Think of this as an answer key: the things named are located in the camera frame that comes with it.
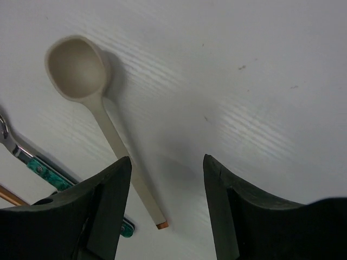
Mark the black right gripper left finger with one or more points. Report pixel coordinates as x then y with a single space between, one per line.
82 222

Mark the silver spoon green handle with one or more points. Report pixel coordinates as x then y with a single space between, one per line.
35 161

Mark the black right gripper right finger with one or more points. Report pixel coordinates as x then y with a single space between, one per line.
250 223

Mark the beige ceramic spoon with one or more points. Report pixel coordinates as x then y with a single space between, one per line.
81 72

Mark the copper spoon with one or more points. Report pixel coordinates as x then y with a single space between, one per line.
11 197

